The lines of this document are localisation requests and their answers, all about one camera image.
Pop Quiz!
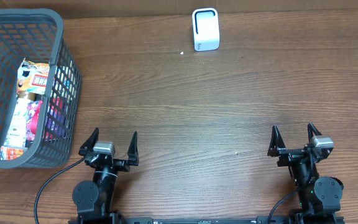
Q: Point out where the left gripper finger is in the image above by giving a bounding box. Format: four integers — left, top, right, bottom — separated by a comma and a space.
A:
127, 131, 139, 166
78, 128, 99, 156

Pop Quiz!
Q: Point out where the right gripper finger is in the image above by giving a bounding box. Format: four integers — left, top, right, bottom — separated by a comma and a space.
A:
307, 122, 322, 143
267, 125, 287, 157

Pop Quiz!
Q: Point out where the red purple Carefree pack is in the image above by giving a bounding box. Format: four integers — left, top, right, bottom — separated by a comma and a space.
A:
25, 98, 67, 142

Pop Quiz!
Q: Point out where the white tube gold cap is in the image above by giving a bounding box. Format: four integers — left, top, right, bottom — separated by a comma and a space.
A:
3, 91, 35, 148

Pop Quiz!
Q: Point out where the yellow snack chip bag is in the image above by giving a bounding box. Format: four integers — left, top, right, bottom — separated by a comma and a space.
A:
17, 59, 50, 95

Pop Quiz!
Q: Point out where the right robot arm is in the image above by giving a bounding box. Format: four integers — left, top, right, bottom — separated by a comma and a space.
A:
266, 123, 344, 223

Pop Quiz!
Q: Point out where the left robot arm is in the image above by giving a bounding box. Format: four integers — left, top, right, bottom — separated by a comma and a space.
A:
72, 128, 139, 224

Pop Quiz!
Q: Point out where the white barcode scanner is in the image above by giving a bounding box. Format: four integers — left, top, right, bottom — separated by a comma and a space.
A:
191, 7, 220, 52

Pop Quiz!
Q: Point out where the orange small packet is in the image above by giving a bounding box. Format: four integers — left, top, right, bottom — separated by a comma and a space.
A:
0, 146, 27, 161

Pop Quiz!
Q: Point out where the grey plastic mesh basket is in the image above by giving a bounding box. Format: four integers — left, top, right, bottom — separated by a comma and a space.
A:
0, 9, 81, 169

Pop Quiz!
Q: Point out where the left black cable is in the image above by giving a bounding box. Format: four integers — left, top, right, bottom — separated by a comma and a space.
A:
34, 155, 87, 224

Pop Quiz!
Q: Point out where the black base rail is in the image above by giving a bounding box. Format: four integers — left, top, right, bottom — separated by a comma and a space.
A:
67, 216, 345, 224

